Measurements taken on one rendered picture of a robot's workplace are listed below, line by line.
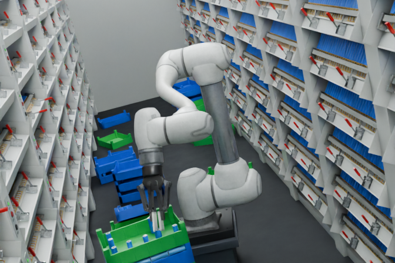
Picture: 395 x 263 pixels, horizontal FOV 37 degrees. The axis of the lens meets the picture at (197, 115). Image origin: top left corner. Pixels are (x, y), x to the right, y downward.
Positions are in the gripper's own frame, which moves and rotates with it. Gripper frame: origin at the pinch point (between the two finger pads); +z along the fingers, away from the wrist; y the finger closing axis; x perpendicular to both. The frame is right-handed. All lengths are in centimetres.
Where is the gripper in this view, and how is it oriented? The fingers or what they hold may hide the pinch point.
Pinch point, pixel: (157, 221)
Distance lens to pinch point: 219.6
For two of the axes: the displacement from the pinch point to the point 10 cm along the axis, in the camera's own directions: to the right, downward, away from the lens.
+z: 1.2, 9.8, -1.6
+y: -9.5, 1.6, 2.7
